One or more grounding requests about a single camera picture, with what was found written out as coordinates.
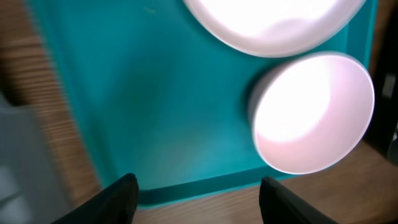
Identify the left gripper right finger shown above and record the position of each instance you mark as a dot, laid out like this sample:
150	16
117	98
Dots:
280	205

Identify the large white plate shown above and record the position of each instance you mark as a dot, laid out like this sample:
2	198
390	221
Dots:
273	28

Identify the black plastic tray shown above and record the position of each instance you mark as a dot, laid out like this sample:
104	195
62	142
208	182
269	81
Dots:
382	132

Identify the small white bowl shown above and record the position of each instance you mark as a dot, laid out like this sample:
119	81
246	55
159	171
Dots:
308	113

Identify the teal plastic tray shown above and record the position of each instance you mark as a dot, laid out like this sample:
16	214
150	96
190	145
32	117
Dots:
155	94

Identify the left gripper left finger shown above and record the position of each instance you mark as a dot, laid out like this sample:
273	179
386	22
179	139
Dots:
116	204

